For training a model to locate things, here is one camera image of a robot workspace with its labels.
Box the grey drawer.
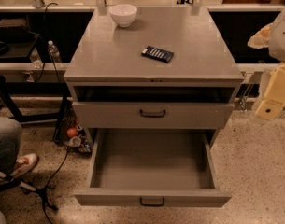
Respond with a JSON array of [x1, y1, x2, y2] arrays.
[[75, 129, 231, 207], [73, 102, 234, 129]]

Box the black tripod stand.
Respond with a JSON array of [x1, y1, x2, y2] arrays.
[[0, 172, 58, 211]]

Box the black side table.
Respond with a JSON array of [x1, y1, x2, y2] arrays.
[[0, 16, 43, 63]]

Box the orange ball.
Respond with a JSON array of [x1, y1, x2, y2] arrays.
[[66, 127, 78, 138]]

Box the dark blue snack packet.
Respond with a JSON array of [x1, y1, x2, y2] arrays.
[[141, 46, 174, 63]]

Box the white bowl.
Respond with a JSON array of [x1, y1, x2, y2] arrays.
[[109, 4, 137, 27]]

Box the black floor cable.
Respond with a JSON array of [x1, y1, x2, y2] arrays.
[[38, 147, 71, 224]]

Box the black wire basket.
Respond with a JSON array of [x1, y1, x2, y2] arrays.
[[53, 100, 92, 153]]

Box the grey drawer cabinet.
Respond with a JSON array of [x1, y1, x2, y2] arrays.
[[64, 7, 242, 142]]

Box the white orange sneaker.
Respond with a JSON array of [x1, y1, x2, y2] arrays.
[[10, 153, 39, 178]]

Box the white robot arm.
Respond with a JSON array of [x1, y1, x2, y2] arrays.
[[248, 8, 285, 121]]

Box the person leg in jeans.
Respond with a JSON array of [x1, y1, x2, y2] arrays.
[[0, 117, 22, 174]]

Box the clear water bottle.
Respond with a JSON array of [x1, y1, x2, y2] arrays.
[[48, 40, 63, 68]]

